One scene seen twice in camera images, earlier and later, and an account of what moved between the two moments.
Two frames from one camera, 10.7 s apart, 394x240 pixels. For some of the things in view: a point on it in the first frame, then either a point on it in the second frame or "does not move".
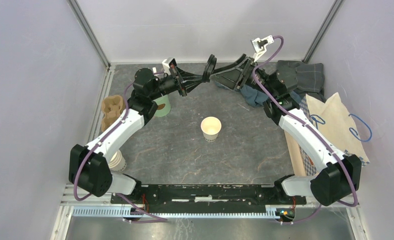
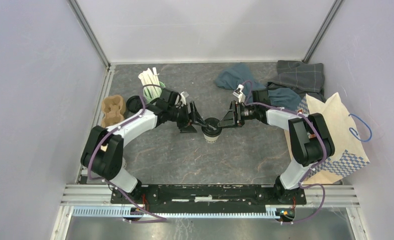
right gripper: [235, 77] -> [229, 119]
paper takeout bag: [332, 118] does not move
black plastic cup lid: [209, 68] -> [209, 132]
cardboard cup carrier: [113, 107] does not move
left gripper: [186, 82] -> [194, 117]
